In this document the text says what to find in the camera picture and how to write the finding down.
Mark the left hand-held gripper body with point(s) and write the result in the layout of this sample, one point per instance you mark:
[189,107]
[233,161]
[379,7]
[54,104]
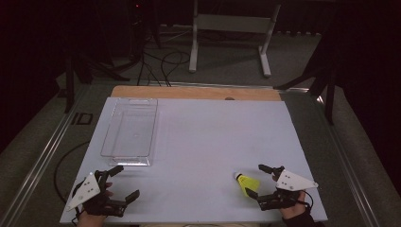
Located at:
[86,189]

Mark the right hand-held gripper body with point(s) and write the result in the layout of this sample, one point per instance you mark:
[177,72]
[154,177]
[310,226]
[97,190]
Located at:
[293,182]

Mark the yellow shuttlecock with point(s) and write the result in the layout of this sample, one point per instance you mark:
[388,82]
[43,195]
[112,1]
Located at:
[248,183]

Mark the clear plastic container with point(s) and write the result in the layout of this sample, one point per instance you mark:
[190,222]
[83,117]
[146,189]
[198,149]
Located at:
[132,132]

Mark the person's right hand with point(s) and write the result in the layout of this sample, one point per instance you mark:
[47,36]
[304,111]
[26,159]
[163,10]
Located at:
[294,209]

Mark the person's left hand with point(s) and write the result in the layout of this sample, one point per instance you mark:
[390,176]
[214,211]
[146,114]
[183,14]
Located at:
[91,220]

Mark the white table cover board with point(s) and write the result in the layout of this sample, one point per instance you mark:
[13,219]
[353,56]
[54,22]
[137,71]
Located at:
[205,142]

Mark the black tripod stand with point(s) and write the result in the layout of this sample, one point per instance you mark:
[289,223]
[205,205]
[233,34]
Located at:
[82,67]
[324,82]

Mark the white metal stand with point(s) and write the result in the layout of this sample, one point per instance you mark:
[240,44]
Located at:
[231,23]

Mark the metal floor rail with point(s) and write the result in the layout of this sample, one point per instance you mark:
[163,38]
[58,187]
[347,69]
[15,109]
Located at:
[346,164]
[220,84]
[44,157]

